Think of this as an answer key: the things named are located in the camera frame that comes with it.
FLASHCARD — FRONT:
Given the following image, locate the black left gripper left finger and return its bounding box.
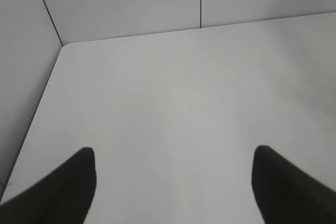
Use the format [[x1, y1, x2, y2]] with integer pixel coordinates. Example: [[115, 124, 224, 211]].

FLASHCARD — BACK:
[[1, 147, 97, 223]]

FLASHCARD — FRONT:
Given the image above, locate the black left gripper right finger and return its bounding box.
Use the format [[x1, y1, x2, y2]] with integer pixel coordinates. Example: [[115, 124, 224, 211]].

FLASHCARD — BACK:
[[251, 145, 335, 223]]

